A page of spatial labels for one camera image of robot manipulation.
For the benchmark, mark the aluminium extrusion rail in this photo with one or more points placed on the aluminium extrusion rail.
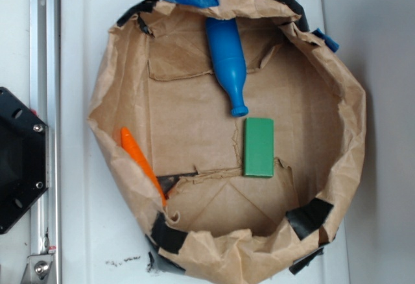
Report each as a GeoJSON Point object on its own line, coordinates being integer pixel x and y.
{"type": "Point", "coordinates": [44, 89]}

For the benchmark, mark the green rectangular block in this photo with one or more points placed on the green rectangular block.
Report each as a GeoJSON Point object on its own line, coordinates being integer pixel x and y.
{"type": "Point", "coordinates": [258, 147]}

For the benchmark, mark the metal corner bracket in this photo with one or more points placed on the metal corner bracket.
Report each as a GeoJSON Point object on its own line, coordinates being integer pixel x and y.
{"type": "Point", "coordinates": [40, 269]}

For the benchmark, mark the blue plastic bottle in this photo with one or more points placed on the blue plastic bottle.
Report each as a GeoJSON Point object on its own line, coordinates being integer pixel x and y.
{"type": "Point", "coordinates": [228, 61]}

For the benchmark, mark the white plastic tray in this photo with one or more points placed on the white plastic tray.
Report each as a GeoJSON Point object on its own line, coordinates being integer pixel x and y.
{"type": "Point", "coordinates": [102, 242]}

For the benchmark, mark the orange plastic carrot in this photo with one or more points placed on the orange plastic carrot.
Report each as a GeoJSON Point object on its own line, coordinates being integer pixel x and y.
{"type": "Point", "coordinates": [130, 145]}

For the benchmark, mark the black tape top right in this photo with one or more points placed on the black tape top right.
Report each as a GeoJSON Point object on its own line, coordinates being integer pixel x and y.
{"type": "Point", "coordinates": [302, 22]}

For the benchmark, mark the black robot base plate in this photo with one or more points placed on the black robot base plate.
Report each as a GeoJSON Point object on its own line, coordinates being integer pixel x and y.
{"type": "Point", "coordinates": [23, 159]}

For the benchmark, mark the black tape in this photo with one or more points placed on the black tape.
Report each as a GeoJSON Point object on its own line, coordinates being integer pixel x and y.
{"type": "Point", "coordinates": [302, 22]}
{"type": "Point", "coordinates": [309, 218]}
{"type": "Point", "coordinates": [144, 6]}
{"type": "Point", "coordinates": [166, 237]}

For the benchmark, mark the black tape bottom right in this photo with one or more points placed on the black tape bottom right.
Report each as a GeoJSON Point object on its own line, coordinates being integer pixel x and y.
{"type": "Point", "coordinates": [309, 218]}

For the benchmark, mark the brown paper bag enclosure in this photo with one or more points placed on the brown paper bag enclosure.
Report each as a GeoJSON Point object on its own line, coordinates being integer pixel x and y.
{"type": "Point", "coordinates": [160, 85]}

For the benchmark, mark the black tape bottom left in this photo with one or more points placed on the black tape bottom left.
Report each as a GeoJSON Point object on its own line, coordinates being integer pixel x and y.
{"type": "Point", "coordinates": [166, 237]}

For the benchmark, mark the blue tape piece right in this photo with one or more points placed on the blue tape piece right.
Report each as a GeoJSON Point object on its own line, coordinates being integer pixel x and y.
{"type": "Point", "coordinates": [331, 44]}

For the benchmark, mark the black tape top left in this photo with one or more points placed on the black tape top left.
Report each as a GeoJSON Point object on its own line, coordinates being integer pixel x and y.
{"type": "Point", "coordinates": [144, 6]}

